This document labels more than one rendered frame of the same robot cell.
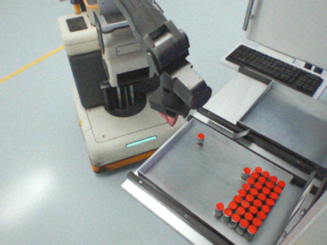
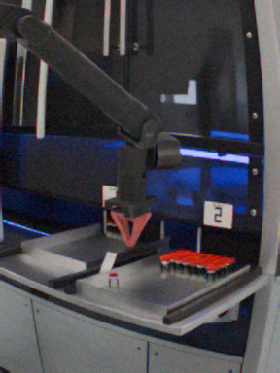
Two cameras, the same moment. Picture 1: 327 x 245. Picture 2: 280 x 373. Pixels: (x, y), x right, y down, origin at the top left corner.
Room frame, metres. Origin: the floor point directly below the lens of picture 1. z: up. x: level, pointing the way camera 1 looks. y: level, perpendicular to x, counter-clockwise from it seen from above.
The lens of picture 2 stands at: (0.50, 1.21, 1.37)
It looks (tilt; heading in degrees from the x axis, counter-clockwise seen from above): 10 degrees down; 270
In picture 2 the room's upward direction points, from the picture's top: straight up
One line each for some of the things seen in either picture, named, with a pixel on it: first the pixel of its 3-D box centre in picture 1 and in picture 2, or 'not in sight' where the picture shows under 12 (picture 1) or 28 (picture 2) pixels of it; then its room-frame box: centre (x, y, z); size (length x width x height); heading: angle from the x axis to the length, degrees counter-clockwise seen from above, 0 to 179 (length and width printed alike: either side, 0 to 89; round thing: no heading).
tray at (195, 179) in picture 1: (214, 177); (167, 282); (0.43, -0.14, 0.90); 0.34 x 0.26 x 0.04; 50
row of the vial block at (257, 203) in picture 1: (257, 203); (200, 265); (0.34, -0.25, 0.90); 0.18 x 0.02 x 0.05; 140
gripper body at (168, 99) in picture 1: (172, 93); (131, 188); (0.51, -0.02, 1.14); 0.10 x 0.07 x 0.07; 58
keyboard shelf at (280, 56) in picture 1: (276, 66); not in sight; (1.07, -0.52, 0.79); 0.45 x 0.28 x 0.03; 51
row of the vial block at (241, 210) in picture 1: (250, 198); (194, 267); (0.36, -0.23, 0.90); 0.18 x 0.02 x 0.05; 140
